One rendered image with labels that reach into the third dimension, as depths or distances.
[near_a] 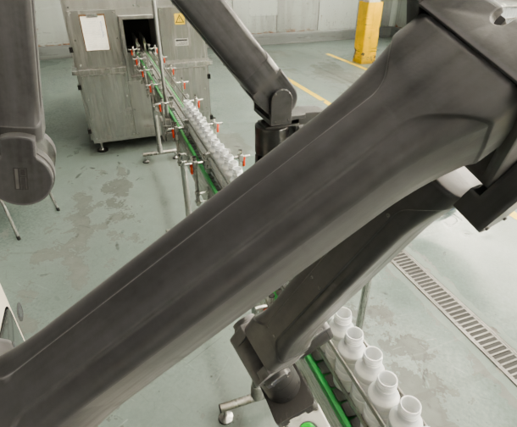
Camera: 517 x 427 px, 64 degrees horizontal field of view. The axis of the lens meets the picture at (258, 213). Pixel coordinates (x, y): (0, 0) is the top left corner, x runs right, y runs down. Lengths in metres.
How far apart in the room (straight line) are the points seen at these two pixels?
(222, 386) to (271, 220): 2.09
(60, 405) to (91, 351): 0.03
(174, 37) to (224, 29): 4.01
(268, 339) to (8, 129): 0.41
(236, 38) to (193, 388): 1.88
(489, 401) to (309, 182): 2.32
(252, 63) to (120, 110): 4.12
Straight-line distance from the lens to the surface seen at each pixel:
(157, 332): 0.20
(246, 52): 0.63
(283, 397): 0.67
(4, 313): 0.60
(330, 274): 0.36
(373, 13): 8.91
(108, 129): 4.77
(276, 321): 0.45
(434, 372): 2.47
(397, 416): 0.86
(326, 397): 1.03
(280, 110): 0.65
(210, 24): 0.61
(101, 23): 4.53
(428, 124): 0.19
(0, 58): 0.60
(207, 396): 2.23
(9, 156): 0.62
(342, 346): 0.94
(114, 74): 4.62
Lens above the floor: 1.83
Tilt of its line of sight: 32 degrees down
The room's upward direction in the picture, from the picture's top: straight up
